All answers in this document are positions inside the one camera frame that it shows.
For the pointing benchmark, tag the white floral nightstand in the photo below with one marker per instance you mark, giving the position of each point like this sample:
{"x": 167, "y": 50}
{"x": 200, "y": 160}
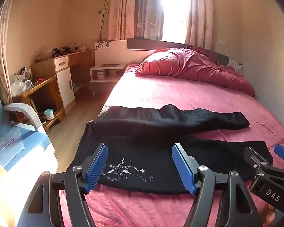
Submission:
{"x": 237, "y": 65}
{"x": 108, "y": 61}

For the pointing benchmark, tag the dark headboard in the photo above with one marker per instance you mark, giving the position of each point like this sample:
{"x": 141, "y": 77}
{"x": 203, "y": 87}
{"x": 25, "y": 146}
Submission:
{"x": 142, "y": 45}

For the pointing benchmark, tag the wall power outlet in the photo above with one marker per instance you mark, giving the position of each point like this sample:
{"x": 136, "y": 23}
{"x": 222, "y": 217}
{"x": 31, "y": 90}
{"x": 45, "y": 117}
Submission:
{"x": 103, "y": 11}

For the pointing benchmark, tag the wooden desk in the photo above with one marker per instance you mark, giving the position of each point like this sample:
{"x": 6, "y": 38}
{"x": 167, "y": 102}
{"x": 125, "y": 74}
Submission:
{"x": 79, "y": 56}

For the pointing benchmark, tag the red duvet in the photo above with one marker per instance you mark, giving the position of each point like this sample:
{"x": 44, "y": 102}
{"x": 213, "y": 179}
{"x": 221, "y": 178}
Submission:
{"x": 191, "y": 66}

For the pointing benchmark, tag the blue cushioned armchair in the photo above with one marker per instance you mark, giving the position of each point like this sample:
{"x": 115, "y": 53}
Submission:
{"x": 26, "y": 134}

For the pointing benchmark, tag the clear plastic bags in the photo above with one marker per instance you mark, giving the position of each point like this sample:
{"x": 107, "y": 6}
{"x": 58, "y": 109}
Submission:
{"x": 20, "y": 85}

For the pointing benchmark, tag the pink patterned curtain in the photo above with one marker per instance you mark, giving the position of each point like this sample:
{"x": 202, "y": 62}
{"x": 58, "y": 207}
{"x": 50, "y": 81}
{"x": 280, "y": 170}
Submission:
{"x": 120, "y": 9}
{"x": 198, "y": 14}
{"x": 2, "y": 52}

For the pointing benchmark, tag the black pants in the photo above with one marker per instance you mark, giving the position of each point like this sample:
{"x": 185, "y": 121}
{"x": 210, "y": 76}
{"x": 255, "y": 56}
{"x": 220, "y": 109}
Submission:
{"x": 144, "y": 151}

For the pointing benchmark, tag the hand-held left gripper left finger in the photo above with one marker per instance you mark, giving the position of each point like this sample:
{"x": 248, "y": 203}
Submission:
{"x": 97, "y": 167}

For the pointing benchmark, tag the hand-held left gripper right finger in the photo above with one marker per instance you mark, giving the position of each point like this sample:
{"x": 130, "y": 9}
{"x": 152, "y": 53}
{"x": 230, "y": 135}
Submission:
{"x": 183, "y": 167}

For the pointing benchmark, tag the grey sheer curtain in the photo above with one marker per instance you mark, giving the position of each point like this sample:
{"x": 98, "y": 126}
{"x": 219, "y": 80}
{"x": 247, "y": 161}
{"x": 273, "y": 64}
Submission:
{"x": 149, "y": 11}

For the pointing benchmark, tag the person's right hand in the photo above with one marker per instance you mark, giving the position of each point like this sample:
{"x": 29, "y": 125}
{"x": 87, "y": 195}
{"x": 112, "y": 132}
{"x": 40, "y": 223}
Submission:
{"x": 271, "y": 218}

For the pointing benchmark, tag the teal and white mug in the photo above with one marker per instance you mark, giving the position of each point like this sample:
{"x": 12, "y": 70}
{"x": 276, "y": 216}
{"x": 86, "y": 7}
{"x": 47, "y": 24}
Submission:
{"x": 48, "y": 114}

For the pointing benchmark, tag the bed with pink sheet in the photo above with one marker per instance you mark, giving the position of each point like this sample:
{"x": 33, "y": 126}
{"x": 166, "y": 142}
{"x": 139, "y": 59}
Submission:
{"x": 179, "y": 94}

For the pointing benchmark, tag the clear plastic packet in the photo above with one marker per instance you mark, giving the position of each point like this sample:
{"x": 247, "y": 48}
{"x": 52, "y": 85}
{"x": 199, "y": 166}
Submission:
{"x": 10, "y": 141}

